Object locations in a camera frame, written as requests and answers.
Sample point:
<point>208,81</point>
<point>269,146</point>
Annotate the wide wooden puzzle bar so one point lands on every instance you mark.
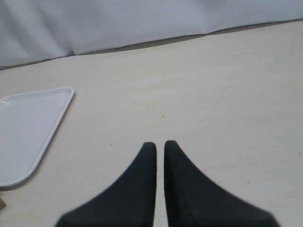
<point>2,204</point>

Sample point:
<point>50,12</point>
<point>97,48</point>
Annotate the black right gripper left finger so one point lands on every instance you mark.
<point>128,202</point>

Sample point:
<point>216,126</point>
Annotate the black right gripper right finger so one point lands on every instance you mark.
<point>193,200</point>

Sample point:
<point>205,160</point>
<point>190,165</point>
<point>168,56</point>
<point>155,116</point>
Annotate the white plastic tray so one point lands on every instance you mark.
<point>28,122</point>

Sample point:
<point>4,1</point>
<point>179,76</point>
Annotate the white backdrop curtain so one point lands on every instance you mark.
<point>38,30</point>

